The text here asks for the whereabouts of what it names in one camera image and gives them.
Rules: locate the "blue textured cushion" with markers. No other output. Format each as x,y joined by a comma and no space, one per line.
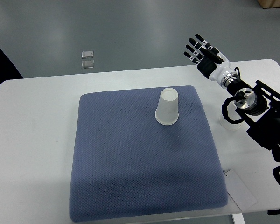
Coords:
126,163

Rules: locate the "upper metal floor plate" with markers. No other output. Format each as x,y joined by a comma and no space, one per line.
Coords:
87,54

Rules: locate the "white paper cup on cushion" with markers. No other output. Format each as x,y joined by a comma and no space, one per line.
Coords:
167,110

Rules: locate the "wooden furniture corner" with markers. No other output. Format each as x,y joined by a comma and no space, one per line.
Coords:
266,4

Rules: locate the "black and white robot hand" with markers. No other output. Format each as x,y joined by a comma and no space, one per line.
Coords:
211,62

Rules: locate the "black table control panel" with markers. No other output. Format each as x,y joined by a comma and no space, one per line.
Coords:
273,212

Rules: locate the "white table leg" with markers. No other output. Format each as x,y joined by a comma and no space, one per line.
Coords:
238,218

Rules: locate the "white cushion tag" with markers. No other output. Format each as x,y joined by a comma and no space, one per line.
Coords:
238,191

